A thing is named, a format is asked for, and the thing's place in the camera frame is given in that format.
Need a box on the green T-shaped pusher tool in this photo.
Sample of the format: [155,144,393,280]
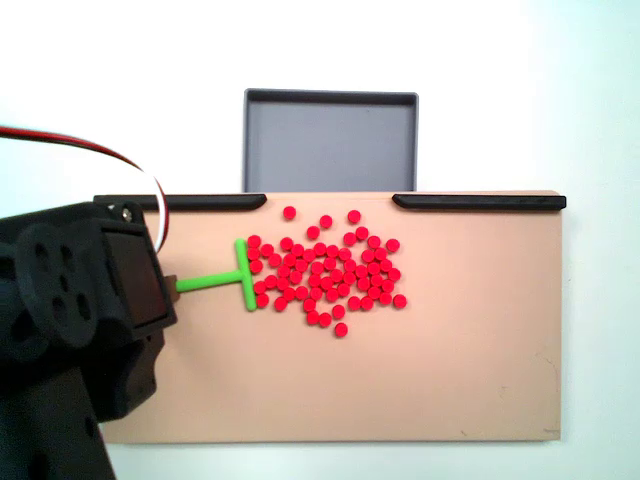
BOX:
[165,238,259,312]

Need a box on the grey rectangular container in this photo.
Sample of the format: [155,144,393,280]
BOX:
[243,88,420,193]

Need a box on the beige flat board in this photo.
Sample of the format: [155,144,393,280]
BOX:
[94,189,564,445]

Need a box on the black edge rail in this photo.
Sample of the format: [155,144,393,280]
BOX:
[93,193,268,214]
[392,193,568,214]

